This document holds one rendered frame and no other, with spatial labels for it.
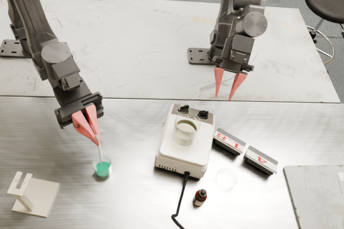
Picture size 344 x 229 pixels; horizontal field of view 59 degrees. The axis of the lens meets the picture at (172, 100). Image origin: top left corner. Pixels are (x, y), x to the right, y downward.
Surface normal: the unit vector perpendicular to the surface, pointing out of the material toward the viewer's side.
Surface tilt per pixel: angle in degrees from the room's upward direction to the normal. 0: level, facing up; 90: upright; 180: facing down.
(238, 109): 0
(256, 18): 40
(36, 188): 0
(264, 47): 0
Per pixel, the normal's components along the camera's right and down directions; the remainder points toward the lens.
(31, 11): 0.55, 0.40
